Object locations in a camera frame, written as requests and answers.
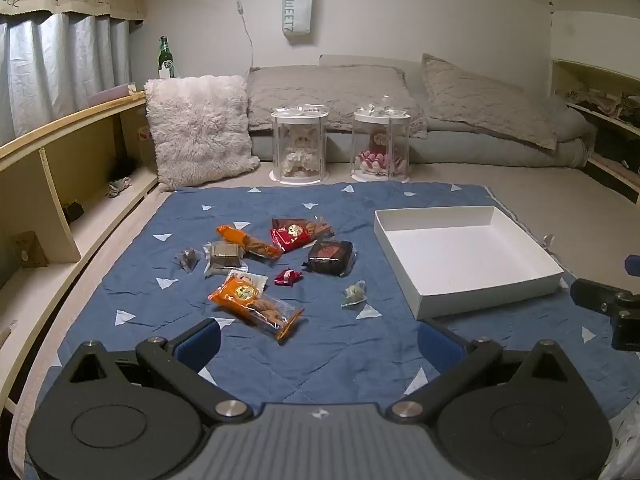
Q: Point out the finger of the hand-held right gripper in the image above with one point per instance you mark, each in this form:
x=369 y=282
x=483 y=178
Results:
x=592 y=295
x=633 y=265

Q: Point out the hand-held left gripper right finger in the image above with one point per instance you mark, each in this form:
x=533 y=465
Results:
x=435 y=342

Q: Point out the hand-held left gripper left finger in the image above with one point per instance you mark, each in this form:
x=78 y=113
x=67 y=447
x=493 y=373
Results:
x=200 y=347

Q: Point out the orange biscuit packet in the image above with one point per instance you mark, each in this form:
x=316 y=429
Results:
x=245 y=241
x=250 y=302

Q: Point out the white cardboard box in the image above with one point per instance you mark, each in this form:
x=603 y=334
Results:
x=465 y=260

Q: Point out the small dark candy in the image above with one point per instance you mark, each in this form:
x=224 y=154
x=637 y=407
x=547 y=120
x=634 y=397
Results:
x=188 y=259

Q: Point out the clear-wrapped brown square cake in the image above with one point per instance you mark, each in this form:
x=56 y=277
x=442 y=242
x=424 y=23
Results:
x=224 y=256

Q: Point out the small green candy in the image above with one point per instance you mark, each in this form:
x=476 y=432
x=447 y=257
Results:
x=353 y=294

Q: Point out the small red candy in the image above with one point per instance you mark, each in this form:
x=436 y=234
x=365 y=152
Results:
x=289 y=277

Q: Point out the black cake packet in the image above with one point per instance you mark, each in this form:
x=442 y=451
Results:
x=327 y=257

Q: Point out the red biscuit packet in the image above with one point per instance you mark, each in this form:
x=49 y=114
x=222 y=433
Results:
x=292 y=239

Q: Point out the blue quilted mat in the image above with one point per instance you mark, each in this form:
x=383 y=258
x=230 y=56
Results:
x=325 y=350

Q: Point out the wooden shelf with clothes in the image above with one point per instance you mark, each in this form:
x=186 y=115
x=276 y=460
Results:
x=600 y=110

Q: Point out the folded grey duvet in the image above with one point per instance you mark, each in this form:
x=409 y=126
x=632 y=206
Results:
x=500 y=152

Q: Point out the small dark object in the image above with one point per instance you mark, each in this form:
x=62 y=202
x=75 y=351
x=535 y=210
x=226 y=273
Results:
x=72 y=211

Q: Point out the clear case with red doll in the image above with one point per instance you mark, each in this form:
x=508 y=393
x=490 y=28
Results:
x=380 y=150

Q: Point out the white fluffy pillow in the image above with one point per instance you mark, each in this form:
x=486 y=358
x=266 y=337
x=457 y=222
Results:
x=200 y=130

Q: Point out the clear case with white doll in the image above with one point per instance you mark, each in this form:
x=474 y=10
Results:
x=300 y=150

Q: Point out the long wooden shelf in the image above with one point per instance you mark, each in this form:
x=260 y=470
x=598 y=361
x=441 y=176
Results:
x=30 y=200

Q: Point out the leaning grey textured pillow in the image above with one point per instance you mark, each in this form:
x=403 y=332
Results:
x=480 y=100

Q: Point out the flat grey textured pillow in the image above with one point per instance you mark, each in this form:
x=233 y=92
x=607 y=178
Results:
x=340 y=92

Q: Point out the pink box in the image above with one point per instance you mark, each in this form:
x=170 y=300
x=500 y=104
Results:
x=112 y=94

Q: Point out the small white charger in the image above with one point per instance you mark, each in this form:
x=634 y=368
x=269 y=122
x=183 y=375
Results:
x=169 y=70

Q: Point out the green glass bottle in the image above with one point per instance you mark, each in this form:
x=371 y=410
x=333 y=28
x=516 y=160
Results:
x=164 y=55

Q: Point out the grey curtain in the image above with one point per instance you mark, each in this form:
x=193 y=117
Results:
x=50 y=60

